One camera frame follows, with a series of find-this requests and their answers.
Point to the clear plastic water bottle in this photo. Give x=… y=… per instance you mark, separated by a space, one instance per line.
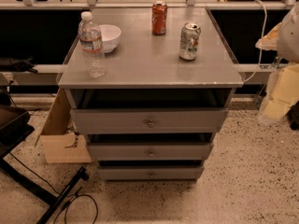
x=90 y=38

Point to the orange soda can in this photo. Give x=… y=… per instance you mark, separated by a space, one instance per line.
x=159 y=14

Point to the black stand base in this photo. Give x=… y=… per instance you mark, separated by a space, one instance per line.
x=51 y=200

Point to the grey drawer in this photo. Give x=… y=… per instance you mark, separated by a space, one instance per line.
x=173 y=120
x=150 y=173
x=147 y=151

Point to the grey middle drawer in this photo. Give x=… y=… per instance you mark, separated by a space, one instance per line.
x=147 y=151

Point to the metal rail frame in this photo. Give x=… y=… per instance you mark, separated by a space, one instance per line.
x=140 y=5

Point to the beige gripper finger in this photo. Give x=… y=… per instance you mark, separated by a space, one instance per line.
x=282 y=93

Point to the grey top drawer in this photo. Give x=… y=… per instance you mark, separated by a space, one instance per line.
x=173 y=120

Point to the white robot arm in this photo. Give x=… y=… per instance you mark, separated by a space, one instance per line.
x=284 y=37

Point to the white bowl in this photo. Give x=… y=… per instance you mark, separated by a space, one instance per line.
x=111 y=35

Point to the black chair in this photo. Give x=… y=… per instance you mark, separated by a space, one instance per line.
x=14 y=127

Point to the cardboard box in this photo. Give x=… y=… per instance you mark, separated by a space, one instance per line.
x=60 y=142

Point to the grey bottom drawer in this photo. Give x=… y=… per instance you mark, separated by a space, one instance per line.
x=150 y=173

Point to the silver soda can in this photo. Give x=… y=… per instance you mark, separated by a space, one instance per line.
x=189 y=40

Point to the grey drawer cabinet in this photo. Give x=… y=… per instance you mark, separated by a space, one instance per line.
x=146 y=72

